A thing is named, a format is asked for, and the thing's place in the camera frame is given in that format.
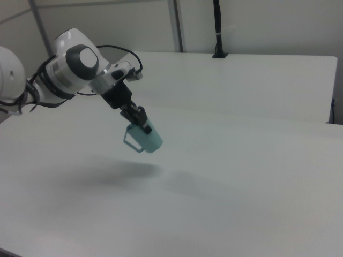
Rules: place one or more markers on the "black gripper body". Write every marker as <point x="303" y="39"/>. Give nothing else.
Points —
<point x="118" y="97"/>

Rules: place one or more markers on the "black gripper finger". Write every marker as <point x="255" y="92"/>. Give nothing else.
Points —
<point x="147" y="128"/>
<point x="126" y="117"/>

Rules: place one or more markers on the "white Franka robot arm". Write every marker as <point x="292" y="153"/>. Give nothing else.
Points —
<point x="69" y="69"/>

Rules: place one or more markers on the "grey metal partition post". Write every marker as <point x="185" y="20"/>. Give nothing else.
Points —
<point x="177" y="25"/>
<point x="43" y="26"/>

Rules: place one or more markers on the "black conduit base plate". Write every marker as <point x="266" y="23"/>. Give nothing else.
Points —
<point x="220" y="55"/>

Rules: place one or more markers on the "grey partition rail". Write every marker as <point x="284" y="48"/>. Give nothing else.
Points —
<point x="14" y="15"/>

